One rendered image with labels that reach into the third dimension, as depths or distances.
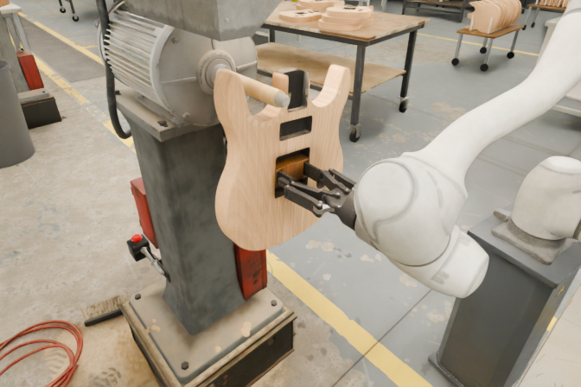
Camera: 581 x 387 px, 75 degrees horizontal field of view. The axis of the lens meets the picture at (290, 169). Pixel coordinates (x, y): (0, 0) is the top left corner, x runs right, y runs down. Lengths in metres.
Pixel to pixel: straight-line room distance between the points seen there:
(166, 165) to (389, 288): 1.36
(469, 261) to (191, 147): 0.76
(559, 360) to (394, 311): 1.25
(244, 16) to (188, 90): 0.34
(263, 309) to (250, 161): 0.90
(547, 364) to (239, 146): 0.62
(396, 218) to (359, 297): 1.55
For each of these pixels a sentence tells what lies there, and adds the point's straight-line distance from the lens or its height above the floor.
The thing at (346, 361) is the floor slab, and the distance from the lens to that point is 1.78.
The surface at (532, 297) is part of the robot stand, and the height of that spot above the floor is 0.60.
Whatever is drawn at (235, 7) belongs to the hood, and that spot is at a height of 1.42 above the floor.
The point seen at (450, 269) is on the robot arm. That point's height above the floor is 1.09.
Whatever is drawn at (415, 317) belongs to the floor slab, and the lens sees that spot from 1.98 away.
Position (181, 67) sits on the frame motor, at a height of 1.28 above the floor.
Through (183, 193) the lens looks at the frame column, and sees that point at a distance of 1.13.
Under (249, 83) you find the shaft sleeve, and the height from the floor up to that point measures 1.26.
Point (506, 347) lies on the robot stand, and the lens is 1.55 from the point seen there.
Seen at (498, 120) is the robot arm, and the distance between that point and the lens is 0.60.
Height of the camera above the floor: 1.50
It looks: 31 degrees down
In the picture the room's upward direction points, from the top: straight up
